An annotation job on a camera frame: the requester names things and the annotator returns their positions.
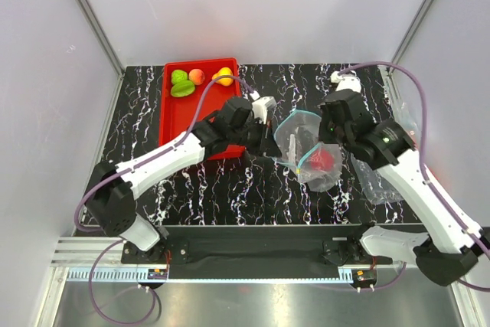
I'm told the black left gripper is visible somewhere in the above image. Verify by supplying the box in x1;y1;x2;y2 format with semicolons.
229;118;282;158

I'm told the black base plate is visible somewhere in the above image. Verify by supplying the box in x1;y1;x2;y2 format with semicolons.
120;223;395;270

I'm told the red apple toy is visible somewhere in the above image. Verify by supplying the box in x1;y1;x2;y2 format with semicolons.
306;148;335;172

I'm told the right aluminium frame post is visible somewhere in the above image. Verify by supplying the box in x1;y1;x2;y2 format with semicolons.
391;0;436;64

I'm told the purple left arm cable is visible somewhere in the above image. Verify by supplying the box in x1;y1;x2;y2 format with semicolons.
74;76;261;322

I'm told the red plastic tray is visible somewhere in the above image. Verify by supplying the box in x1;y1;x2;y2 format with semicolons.
158;57;242;146

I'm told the aluminium frame post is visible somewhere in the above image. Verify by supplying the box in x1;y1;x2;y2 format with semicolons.
391;0;436;64
76;0;126;77

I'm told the left aluminium frame post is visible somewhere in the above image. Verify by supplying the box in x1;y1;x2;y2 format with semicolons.
76;0;126;77

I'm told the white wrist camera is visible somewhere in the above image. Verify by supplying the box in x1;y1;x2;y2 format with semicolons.
330;71;361;93
252;96;276;123

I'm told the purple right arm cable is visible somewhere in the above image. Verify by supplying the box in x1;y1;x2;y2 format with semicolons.
338;61;490;292

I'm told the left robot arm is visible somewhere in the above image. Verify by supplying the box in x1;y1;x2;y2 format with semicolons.
83;96;281;263

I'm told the green round cabbage toy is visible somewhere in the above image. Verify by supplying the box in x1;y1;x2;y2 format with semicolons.
171;70;188;85

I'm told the orange peach toy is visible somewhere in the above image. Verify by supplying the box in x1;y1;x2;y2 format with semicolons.
188;68;206;86

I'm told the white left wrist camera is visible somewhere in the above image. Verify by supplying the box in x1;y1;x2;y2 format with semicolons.
252;96;276;123

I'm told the clear blue zip bag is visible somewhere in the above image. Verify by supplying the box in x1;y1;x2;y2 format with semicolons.
274;110;342;192

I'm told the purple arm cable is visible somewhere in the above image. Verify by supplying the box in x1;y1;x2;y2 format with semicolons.
74;76;261;322
338;61;490;292

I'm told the yellow pear toy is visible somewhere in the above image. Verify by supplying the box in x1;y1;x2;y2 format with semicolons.
211;67;234;87

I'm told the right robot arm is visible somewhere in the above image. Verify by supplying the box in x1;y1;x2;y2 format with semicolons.
318;89;489;286

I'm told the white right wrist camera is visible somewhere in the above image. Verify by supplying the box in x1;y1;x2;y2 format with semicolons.
330;71;361;93

